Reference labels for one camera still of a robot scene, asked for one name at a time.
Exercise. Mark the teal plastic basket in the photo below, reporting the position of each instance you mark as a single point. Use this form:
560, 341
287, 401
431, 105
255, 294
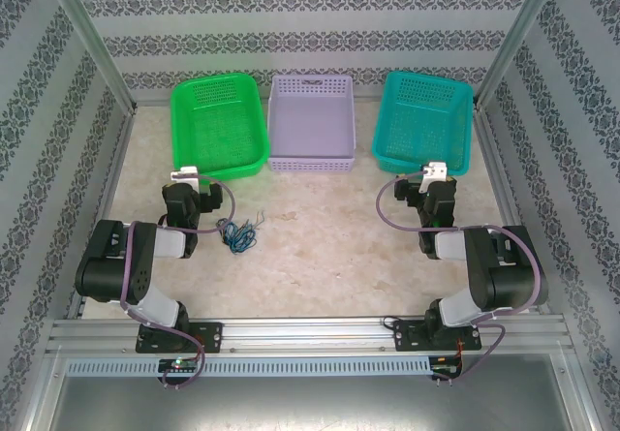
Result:
421, 126

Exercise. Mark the aluminium frame post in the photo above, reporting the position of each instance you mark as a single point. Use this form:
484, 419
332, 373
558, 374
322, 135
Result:
87, 29
520, 29

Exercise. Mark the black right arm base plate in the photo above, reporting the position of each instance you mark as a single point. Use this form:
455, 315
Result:
404, 336

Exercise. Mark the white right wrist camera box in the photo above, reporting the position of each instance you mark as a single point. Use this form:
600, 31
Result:
433, 174

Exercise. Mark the aluminium side rail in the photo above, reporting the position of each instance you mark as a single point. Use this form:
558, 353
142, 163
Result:
114, 169
494, 160

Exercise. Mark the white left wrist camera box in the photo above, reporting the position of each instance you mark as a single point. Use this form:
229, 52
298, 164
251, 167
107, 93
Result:
186, 174

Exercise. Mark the aluminium mounting rail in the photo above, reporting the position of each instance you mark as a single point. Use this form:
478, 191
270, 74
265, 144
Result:
310, 334

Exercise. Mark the lavender plastic basket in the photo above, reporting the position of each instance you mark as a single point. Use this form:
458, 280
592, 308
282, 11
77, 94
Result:
310, 131

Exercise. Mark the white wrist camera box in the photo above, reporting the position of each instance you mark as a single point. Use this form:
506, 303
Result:
433, 174
186, 174

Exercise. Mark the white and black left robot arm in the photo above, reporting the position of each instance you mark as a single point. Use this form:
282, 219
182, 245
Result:
140, 276

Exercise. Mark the green plastic basket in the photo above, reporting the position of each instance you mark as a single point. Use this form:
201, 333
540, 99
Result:
218, 126

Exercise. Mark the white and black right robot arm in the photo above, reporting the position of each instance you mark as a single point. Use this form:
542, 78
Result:
504, 271

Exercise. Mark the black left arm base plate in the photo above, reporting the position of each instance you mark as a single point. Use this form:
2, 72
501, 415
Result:
213, 336

